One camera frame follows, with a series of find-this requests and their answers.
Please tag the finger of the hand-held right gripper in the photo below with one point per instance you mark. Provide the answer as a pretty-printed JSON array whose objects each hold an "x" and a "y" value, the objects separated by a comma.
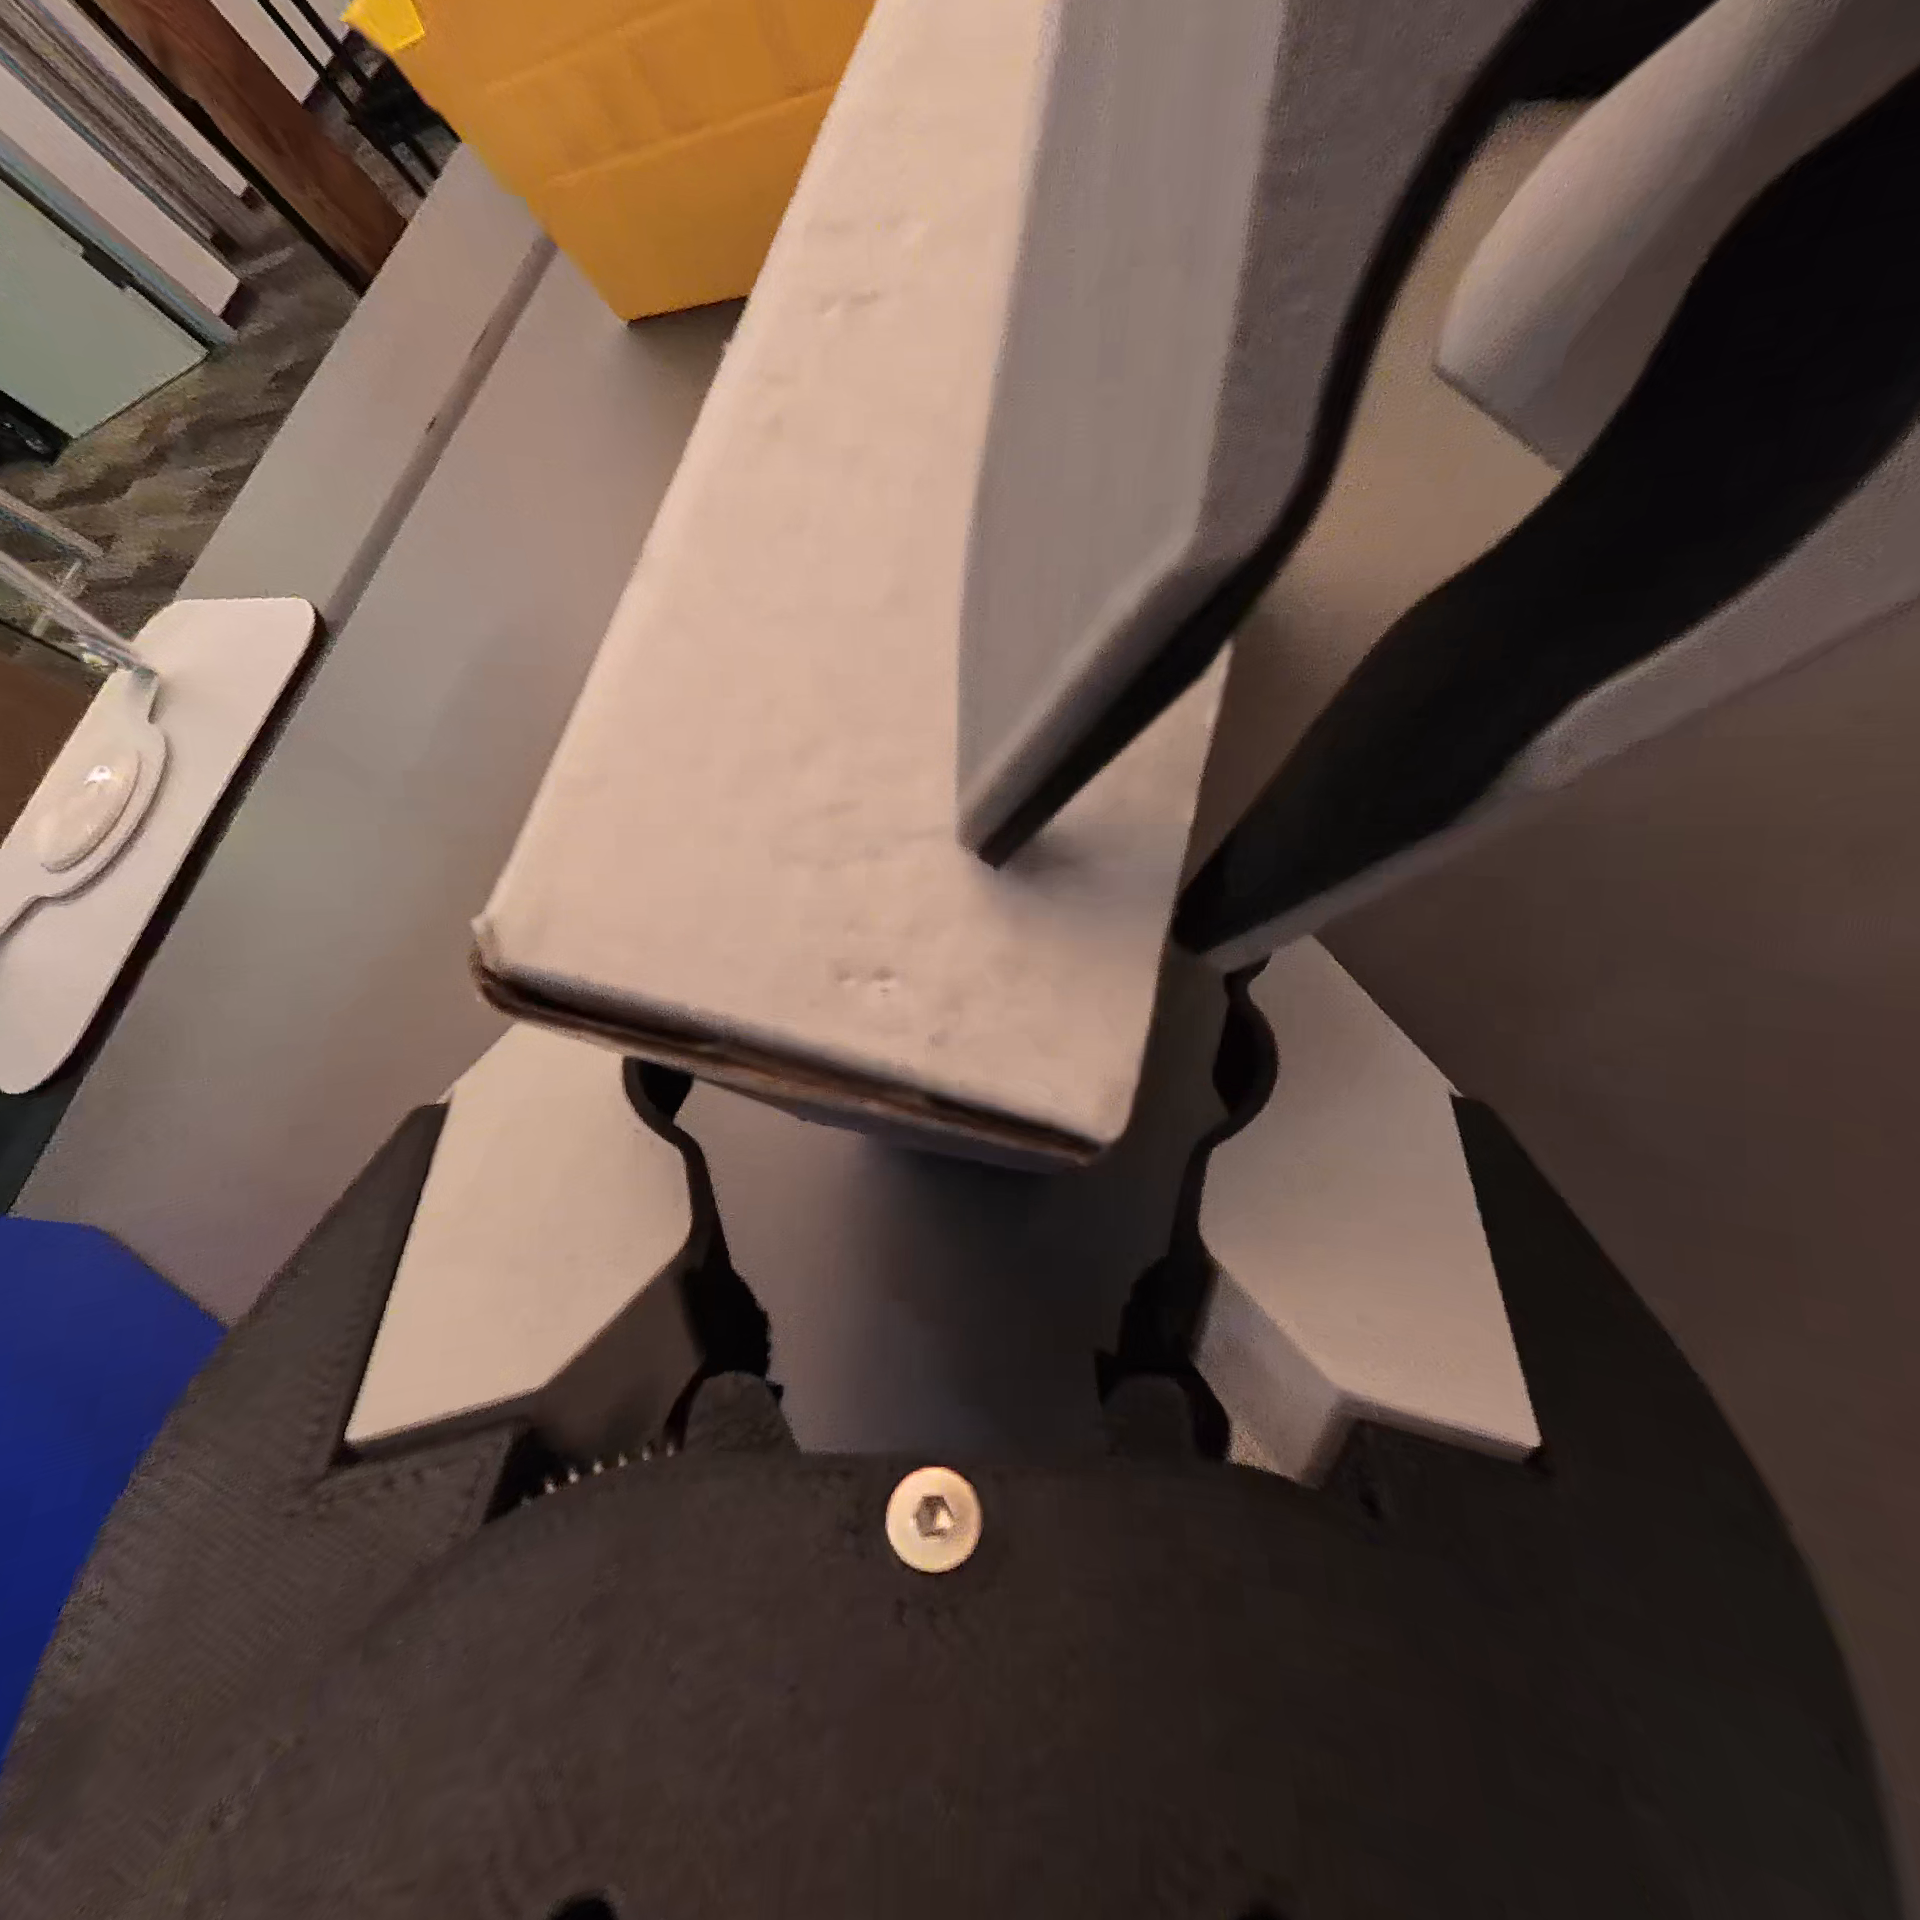
[
  {"x": 1140, "y": 376},
  {"x": 1723, "y": 450}
]

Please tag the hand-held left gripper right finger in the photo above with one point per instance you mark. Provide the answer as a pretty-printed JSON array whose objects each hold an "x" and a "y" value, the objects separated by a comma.
[{"x": 1365, "y": 1259}]

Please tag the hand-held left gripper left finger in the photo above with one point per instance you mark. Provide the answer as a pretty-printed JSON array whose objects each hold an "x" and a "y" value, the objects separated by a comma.
[{"x": 509, "y": 1276}]

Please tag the blue plastic bin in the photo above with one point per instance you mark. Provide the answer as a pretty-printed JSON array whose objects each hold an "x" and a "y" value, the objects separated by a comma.
[{"x": 90, "y": 1425}]

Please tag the white cardboard box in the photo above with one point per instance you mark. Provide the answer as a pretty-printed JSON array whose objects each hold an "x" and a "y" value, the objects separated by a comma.
[{"x": 795, "y": 675}]

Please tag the yellow plastic bin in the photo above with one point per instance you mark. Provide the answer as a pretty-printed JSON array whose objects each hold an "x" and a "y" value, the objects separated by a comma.
[{"x": 645, "y": 148}]

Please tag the white metal plate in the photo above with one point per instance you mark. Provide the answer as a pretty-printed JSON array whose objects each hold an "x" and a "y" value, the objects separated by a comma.
[{"x": 210, "y": 721}]

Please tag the black metal rack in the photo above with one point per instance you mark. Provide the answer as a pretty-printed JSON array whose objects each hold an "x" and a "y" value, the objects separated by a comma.
[{"x": 376, "y": 90}]

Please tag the wooden beam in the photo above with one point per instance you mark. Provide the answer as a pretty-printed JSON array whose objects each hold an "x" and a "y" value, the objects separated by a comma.
[{"x": 253, "y": 134}]

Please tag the glass sliding door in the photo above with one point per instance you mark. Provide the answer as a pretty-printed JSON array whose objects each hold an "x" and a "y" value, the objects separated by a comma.
[{"x": 90, "y": 316}]

